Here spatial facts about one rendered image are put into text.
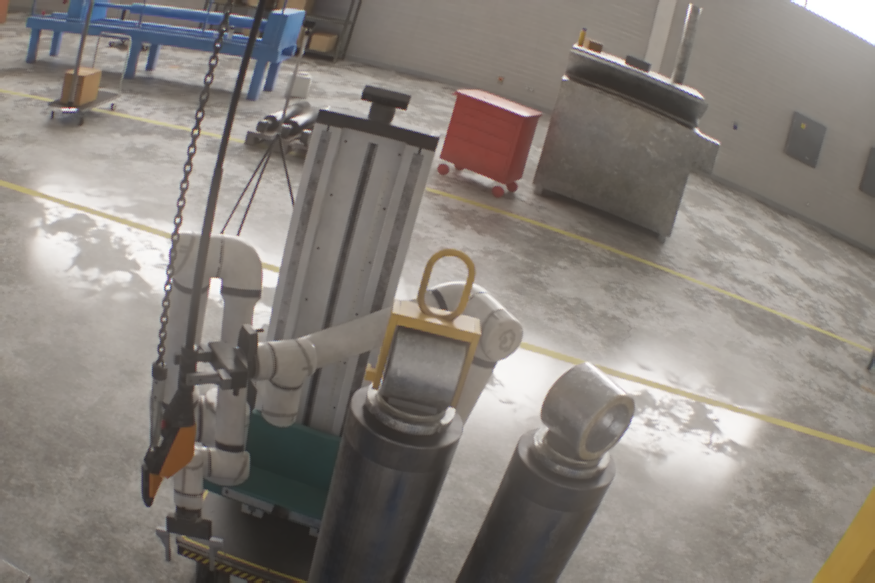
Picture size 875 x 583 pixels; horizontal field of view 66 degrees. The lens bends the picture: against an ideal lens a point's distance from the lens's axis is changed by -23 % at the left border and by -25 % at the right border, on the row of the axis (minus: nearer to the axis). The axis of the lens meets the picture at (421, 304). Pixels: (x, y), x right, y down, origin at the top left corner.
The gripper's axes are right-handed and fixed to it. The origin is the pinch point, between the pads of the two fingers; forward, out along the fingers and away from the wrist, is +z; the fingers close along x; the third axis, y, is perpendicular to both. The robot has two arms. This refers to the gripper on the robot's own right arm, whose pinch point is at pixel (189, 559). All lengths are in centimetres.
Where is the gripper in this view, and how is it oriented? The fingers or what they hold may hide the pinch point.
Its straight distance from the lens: 230.9
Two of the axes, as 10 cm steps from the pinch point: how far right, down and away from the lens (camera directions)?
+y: -1.0, -0.4, 9.9
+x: -9.9, -1.1, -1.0
